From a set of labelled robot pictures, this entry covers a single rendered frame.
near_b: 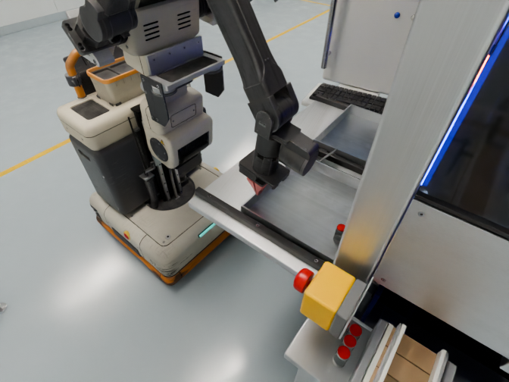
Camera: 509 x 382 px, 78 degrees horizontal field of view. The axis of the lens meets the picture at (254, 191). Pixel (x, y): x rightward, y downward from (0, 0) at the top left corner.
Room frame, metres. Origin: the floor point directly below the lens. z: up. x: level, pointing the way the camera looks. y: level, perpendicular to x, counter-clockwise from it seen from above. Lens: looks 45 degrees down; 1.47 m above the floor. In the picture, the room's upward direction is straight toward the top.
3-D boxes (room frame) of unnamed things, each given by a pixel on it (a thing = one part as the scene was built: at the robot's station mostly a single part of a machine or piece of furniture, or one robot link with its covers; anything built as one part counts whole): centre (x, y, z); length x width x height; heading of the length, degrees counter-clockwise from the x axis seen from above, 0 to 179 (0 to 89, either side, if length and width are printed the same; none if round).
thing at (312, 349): (0.19, -0.15, 0.87); 0.14 x 0.13 x 0.02; 52
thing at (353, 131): (0.77, -0.39, 0.90); 0.34 x 0.26 x 0.04; 52
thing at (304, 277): (0.26, -0.09, 1.00); 0.04 x 0.04 x 0.04; 52
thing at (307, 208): (0.50, -0.18, 0.90); 0.34 x 0.26 x 0.04; 52
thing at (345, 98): (1.17, -0.44, 0.82); 0.40 x 0.14 x 0.02; 60
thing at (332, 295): (0.23, -0.12, 1.00); 0.08 x 0.07 x 0.07; 52
